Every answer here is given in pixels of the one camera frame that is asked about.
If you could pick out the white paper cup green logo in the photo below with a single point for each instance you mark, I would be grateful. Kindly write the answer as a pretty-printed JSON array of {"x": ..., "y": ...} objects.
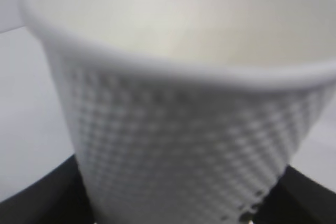
[{"x": 186, "y": 111}]

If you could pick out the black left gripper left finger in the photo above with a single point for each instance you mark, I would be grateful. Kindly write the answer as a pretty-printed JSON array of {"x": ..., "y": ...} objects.
[{"x": 59, "y": 197}]

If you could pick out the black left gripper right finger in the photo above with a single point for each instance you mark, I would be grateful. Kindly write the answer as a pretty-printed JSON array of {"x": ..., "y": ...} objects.
[{"x": 297, "y": 199}]

